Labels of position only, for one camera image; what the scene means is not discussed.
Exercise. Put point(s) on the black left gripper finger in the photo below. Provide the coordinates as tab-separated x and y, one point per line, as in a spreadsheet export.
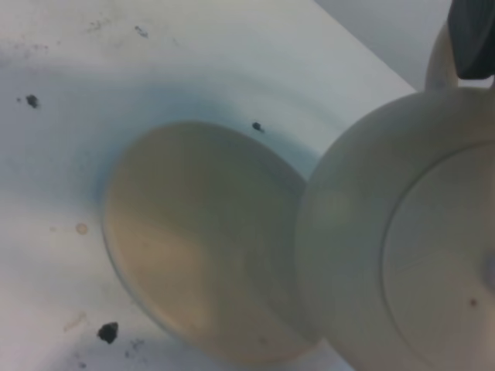
471	29

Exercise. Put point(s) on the beige ceramic teapot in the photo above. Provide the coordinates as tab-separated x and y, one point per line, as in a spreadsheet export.
394	244

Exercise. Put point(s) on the beige teapot saucer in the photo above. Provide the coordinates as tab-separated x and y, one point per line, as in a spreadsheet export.
199	223

